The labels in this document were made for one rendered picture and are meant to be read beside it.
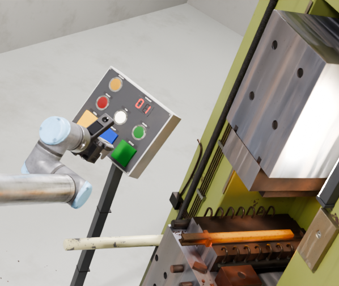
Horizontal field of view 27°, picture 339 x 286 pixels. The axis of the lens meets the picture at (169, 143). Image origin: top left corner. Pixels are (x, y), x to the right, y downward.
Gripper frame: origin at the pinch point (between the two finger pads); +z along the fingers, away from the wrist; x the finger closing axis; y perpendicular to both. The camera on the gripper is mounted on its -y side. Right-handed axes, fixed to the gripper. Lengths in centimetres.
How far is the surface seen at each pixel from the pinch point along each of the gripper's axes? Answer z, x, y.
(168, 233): 13.0, 31.9, 12.8
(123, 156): 10.3, 0.9, 1.8
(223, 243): 10, 51, 3
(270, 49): -22, 37, -56
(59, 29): 212, -213, -7
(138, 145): 11.1, 2.6, -4.5
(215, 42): 342, -168, -72
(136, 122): 11.1, -3.5, -10.6
